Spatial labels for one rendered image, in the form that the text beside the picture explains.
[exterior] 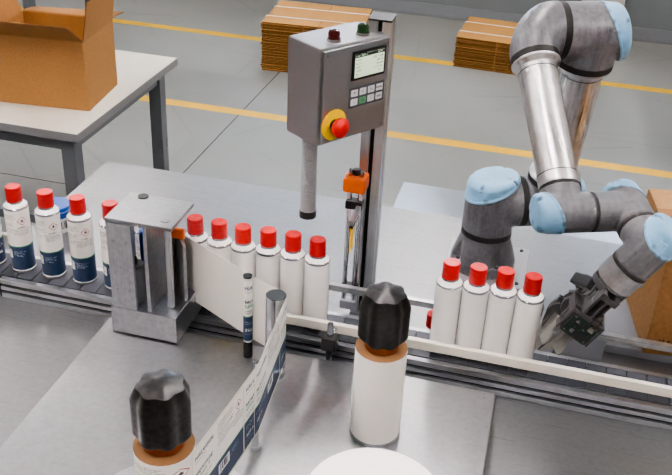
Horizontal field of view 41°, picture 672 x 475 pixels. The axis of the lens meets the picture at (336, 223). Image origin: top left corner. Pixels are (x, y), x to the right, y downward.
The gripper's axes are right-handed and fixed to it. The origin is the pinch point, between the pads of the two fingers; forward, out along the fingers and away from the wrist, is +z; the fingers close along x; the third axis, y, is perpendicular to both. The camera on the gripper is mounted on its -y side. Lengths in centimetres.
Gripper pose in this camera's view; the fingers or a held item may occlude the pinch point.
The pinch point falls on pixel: (542, 342)
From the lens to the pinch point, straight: 181.1
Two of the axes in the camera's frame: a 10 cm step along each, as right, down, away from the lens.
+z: -5.2, 6.7, 5.2
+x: 8.2, 5.7, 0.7
